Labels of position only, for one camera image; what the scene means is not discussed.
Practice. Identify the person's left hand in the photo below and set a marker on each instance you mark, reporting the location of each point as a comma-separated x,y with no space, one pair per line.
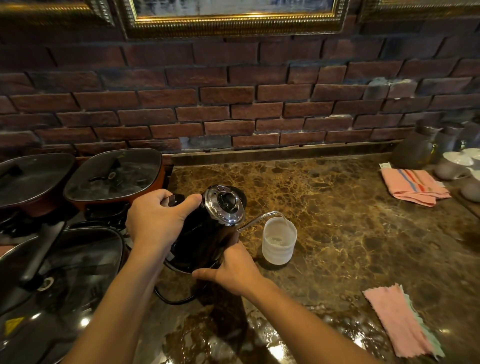
153,221

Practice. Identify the person's right hand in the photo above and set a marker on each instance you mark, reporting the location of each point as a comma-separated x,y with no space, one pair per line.
238,270

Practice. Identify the person's left thumb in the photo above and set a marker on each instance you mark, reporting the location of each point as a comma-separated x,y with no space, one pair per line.
189,208

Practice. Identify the person's right thumb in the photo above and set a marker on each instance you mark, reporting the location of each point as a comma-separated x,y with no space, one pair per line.
208,275

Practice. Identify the black gooseneck kettle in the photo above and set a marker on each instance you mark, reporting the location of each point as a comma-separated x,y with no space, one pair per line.
206,236

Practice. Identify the person's left forearm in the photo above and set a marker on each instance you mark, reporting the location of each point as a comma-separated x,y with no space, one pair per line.
120,307

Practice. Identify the person's right forearm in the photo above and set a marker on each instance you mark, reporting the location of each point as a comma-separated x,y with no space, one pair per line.
300,326

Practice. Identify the black kettle base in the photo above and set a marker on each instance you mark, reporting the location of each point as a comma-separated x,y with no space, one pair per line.
180,268

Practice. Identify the frosted plastic cup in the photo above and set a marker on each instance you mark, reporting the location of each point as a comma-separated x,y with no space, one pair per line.
278,243

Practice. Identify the red electric pot glass lid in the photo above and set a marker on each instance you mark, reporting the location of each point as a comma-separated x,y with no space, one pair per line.
112,176
32,183

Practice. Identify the large pan with glass lid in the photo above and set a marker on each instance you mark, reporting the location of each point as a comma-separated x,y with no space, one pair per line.
67,292

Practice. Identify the pink cleaning cloth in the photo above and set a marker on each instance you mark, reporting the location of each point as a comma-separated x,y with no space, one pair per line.
397,322

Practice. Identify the pink striped towel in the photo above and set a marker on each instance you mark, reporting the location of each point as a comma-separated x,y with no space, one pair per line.
412,185

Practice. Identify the green cleaning cloth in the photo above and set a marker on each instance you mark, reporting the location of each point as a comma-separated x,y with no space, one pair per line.
431,333

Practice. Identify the glass pitcher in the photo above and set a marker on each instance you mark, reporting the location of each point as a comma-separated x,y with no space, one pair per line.
412,148
446,140
470,133

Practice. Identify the white ceramic cup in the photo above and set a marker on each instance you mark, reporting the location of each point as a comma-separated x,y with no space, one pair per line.
473,153
452,165
471,187

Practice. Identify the gold picture frame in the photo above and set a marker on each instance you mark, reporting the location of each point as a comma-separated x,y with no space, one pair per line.
56,9
232,24
420,9

